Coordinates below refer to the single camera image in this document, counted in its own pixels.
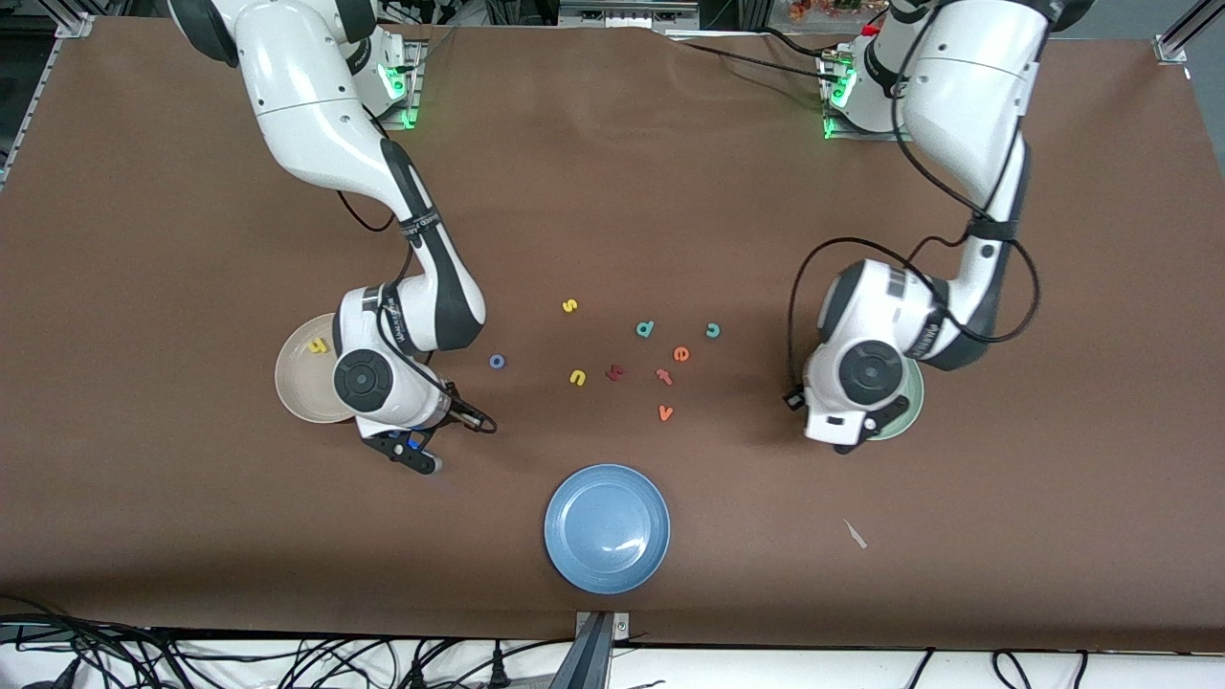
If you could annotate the beige brown plate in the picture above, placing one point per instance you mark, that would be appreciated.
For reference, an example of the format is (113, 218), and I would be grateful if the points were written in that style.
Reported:
(301, 383)

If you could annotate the grey metal equipment box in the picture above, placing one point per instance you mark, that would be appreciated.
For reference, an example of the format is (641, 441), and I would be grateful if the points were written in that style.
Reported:
(627, 11)

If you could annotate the light green plate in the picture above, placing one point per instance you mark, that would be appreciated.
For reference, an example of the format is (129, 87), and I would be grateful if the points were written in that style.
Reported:
(911, 411)

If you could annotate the orange flower decoration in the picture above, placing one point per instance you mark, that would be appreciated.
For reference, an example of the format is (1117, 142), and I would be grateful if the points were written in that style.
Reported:
(833, 8)

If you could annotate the dark red foam letter k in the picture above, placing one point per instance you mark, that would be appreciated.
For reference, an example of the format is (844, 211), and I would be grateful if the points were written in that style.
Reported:
(615, 373)

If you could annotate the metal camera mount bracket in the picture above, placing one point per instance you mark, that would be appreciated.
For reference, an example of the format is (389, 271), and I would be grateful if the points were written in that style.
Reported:
(620, 627)

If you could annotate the aluminium corner bracket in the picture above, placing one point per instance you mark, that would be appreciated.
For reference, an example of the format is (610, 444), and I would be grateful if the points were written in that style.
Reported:
(75, 26)

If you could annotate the aluminium corner profile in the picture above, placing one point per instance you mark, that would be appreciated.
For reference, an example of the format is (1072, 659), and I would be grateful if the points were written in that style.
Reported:
(1169, 48)

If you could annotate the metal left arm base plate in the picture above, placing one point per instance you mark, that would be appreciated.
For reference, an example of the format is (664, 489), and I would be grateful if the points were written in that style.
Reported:
(861, 136)

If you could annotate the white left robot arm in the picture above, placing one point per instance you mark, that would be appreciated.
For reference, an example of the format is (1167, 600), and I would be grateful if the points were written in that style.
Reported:
(967, 96)

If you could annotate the blue plate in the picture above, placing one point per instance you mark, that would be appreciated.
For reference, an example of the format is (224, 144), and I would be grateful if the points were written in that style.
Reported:
(607, 529)

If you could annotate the black power plug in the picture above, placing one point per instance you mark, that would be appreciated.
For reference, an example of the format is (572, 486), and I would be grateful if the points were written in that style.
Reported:
(418, 672)
(498, 668)

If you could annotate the white paper scrap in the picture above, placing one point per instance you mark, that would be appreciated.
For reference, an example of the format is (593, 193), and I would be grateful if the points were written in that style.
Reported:
(855, 534)

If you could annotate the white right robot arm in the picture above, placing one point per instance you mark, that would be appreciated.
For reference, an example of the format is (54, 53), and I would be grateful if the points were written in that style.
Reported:
(306, 96)

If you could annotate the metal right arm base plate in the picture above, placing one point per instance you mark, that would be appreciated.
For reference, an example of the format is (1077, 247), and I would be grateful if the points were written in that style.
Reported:
(418, 57)

